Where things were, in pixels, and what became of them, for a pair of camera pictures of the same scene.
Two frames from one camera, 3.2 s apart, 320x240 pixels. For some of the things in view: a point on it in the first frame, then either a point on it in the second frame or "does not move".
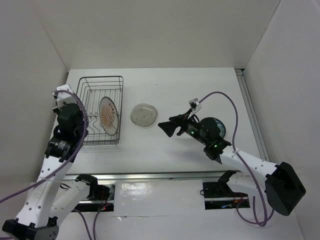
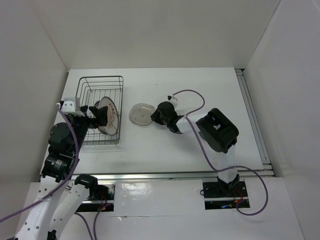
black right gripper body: (190, 127) → (159, 119)
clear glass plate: (143, 114) does not move
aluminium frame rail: (251, 115) does not move
